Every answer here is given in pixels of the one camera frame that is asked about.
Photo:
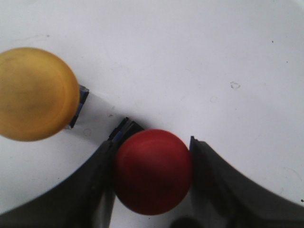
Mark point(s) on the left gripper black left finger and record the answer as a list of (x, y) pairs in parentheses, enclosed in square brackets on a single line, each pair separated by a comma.
[(83, 200)]

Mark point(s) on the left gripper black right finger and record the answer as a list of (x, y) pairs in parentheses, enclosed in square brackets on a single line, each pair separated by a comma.
[(222, 197)]

